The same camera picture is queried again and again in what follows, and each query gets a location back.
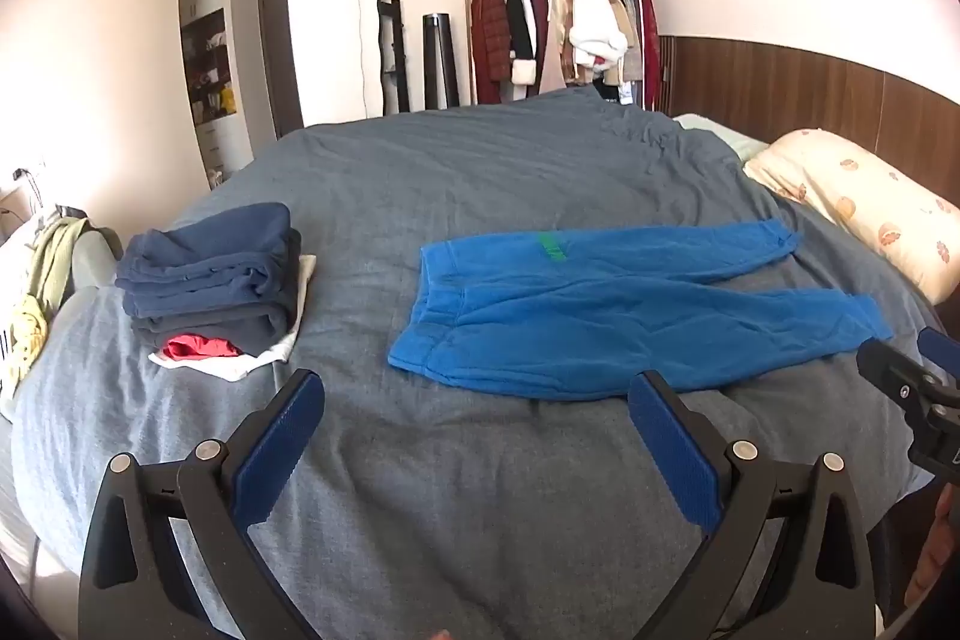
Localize grey blanket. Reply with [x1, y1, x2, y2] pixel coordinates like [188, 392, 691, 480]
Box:
[11, 85, 946, 640]

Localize folded navy pants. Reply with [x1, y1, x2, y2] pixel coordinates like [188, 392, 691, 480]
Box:
[115, 203, 295, 320]

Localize black leaning stand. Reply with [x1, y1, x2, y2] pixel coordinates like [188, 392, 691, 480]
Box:
[379, 0, 411, 114]

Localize grey chair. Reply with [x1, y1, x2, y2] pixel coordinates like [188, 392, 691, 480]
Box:
[71, 226, 125, 295]

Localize green garment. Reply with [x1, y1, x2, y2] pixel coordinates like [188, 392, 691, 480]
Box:
[28, 218, 91, 304]

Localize yellow crumpled cloth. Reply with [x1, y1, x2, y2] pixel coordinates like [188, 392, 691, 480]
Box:
[7, 295, 50, 382]

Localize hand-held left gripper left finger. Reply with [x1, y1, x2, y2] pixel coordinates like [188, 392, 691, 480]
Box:
[77, 368, 327, 640]

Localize red garment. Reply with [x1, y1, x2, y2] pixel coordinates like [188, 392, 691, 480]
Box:
[163, 334, 245, 362]

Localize blue pants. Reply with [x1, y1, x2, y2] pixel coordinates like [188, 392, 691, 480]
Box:
[388, 218, 895, 402]

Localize black tall cylinder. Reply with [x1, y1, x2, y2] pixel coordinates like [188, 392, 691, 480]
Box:
[422, 13, 460, 110]

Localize brown wooden headboard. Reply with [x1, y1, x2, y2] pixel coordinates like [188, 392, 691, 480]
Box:
[658, 35, 960, 191]

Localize person's right hand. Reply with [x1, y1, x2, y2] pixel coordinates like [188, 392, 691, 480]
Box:
[904, 482, 960, 611]

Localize row of hanging clothes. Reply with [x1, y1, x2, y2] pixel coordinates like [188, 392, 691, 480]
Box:
[466, 0, 661, 112]

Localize pale bed sheet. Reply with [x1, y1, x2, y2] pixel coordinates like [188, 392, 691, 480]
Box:
[673, 113, 770, 163]

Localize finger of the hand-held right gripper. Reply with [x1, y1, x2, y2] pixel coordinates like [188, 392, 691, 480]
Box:
[857, 338, 947, 416]
[918, 326, 960, 382]

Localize stack of folded clothes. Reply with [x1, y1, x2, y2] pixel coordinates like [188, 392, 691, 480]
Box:
[148, 255, 317, 382]

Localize dark brown door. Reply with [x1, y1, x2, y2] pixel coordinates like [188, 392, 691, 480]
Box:
[256, 0, 305, 140]

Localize arched wall shelf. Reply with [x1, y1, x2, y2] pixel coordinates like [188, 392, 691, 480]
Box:
[178, 0, 252, 191]

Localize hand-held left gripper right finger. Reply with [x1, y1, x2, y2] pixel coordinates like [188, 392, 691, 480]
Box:
[628, 370, 877, 640]

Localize cream patterned pillow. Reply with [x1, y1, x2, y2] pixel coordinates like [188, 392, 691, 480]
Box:
[742, 128, 960, 305]

